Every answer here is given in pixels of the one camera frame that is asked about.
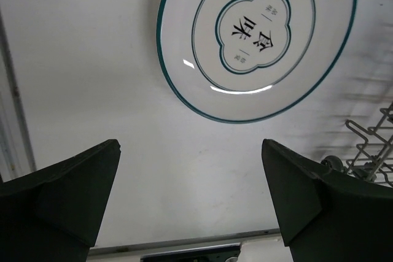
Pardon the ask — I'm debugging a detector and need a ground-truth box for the aluminium front rail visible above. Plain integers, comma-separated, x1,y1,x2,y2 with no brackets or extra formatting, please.
88,228,280,258

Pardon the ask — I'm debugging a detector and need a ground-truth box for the grey wire dish rack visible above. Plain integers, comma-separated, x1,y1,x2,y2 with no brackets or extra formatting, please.
321,105,392,187

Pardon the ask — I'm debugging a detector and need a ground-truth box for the white plate green rim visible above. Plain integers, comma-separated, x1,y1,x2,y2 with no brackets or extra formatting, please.
156,0,357,124

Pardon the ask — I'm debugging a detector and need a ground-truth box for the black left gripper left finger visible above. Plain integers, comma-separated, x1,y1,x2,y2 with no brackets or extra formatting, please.
1,139,121,261

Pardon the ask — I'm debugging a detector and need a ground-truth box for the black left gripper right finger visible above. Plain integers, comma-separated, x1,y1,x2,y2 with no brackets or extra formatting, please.
262,139,392,261

